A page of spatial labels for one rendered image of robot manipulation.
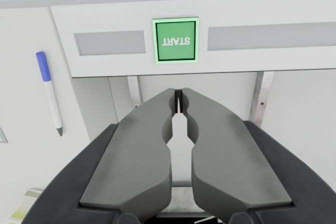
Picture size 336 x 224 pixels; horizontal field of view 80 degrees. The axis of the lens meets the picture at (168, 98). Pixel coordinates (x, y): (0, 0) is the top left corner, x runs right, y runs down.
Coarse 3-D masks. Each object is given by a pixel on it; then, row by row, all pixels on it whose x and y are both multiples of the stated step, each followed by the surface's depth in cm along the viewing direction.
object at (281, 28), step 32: (96, 0) 27; (128, 0) 25; (160, 0) 23; (192, 0) 23; (224, 0) 23; (256, 0) 23; (288, 0) 23; (320, 0) 23; (64, 32) 26; (96, 32) 26; (128, 32) 26; (224, 32) 25; (256, 32) 25; (288, 32) 25; (320, 32) 25; (96, 64) 28; (128, 64) 28; (160, 64) 27; (192, 64) 27; (224, 64) 27; (256, 64) 27; (288, 64) 27; (320, 64) 27
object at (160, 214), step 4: (160, 212) 64; (164, 212) 64; (168, 212) 64; (172, 212) 64; (176, 212) 63; (180, 212) 63; (184, 212) 63; (188, 212) 63; (192, 212) 63; (196, 212) 63; (200, 212) 63; (204, 212) 63; (152, 216) 63; (156, 216) 63; (160, 216) 63; (164, 216) 63; (168, 216) 63; (172, 216) 62; (176, 216) 62; (180, 216) 62; (184, 216) 62; (188, 216) 62; (192, 216) 62; (196, 216) 62; (200, 216) 62; (204, 216) 62; (208, 216) 62
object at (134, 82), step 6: (132, 78) 41; (138, 78) 42; (132, 84) 41; (138, 84) 42; (132, 90) 42; (138, 90) 42; (132, 96) 43; (138, 96) 43; (132, 102) 44; (138, 102) 44; (132, 108) 45
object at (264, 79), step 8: (264, 72) 39; (272, 72) 39; (256, 80) 43; (264, 80) 40; (256, 88) 43; (264, 88) 41; (256, 96) 43; (264, 96) 42; (256, 104) 43; (264, 104) 43; (256, 112) 44; (256, 120) 45
